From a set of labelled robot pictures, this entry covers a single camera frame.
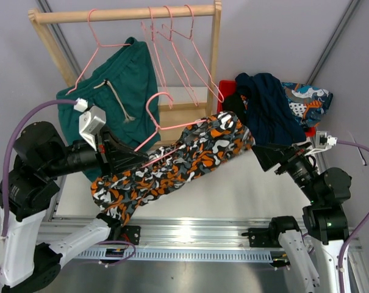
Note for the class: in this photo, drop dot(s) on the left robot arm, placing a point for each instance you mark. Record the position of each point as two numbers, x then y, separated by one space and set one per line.
42 157

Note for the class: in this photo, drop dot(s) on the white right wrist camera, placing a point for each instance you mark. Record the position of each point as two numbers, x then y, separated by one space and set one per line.
323 141

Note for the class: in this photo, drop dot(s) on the navy blue shorts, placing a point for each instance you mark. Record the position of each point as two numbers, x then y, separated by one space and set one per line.
268 115

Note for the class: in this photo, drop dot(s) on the red plastic bin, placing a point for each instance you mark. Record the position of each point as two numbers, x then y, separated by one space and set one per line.
227 88

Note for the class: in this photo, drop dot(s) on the pink hanger of navy shorts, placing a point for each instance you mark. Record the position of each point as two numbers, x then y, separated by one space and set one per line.
154 54

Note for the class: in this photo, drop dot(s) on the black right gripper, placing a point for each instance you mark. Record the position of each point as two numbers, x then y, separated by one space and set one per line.
270 154

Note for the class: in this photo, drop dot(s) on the orange camouflage shorts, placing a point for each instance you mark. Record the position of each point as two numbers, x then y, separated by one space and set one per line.
201 149

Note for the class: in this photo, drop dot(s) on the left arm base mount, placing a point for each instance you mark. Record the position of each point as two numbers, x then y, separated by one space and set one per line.
128 233

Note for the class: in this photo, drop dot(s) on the black shorts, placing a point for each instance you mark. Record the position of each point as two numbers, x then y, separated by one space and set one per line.
234 103

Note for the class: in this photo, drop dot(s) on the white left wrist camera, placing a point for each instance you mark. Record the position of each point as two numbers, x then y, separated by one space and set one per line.
91 121

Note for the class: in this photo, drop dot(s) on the wooden clothes rack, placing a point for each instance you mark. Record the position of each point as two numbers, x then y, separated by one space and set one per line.
174 75

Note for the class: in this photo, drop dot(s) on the pink hanger of black shorts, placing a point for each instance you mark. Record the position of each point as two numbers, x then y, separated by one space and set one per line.
215 91

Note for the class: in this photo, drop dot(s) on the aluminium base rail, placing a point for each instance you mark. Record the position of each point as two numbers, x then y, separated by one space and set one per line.
186 239

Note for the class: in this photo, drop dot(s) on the blue orange patterned shorts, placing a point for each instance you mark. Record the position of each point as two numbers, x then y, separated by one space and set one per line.
307 103

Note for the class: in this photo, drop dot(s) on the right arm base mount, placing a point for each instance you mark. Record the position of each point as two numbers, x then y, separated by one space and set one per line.
262 237

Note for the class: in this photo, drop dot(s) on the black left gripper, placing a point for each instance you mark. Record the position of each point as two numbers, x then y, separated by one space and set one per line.
114 155

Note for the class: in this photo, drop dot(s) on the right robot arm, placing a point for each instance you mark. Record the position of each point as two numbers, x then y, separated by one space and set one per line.
324 217

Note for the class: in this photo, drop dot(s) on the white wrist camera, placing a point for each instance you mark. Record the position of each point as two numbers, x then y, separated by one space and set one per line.
323 141
91 121

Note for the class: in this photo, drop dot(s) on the green shorts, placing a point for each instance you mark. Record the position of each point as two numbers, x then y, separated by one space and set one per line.
122 87

